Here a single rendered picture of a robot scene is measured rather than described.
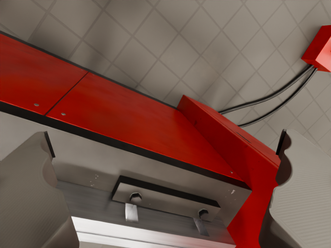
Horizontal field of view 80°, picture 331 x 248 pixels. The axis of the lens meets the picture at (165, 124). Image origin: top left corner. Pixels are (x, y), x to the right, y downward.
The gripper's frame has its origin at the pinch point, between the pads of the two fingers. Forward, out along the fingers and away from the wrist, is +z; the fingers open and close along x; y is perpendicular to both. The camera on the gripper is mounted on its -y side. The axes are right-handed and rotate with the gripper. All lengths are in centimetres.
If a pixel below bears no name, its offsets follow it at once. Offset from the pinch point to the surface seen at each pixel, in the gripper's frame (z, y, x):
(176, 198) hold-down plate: 25.0, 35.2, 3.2
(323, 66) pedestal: 129, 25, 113
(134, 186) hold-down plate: 23.6, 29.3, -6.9
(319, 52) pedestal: 129, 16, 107
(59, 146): 24.6, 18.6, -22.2
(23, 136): 23.8, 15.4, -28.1
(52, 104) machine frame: 36.6, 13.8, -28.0
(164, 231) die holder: 17.9, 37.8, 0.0
